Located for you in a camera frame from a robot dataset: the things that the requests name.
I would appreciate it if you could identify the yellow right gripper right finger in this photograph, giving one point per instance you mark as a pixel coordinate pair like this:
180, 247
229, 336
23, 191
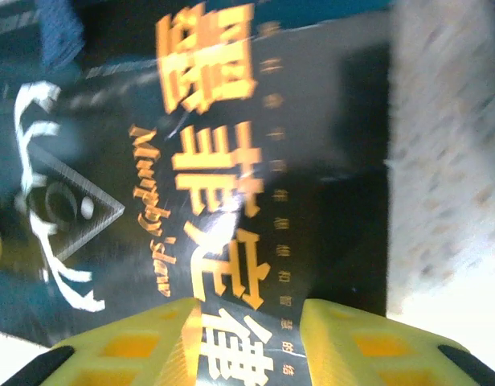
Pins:
344, 333

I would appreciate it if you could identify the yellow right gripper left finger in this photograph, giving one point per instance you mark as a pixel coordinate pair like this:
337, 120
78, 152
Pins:
111, 337

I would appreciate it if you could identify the black book orange title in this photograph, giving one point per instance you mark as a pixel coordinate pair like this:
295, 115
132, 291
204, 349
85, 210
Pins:
312, 161

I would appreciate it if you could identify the navy blue backpack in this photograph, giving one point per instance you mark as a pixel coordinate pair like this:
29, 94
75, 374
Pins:
60, 36

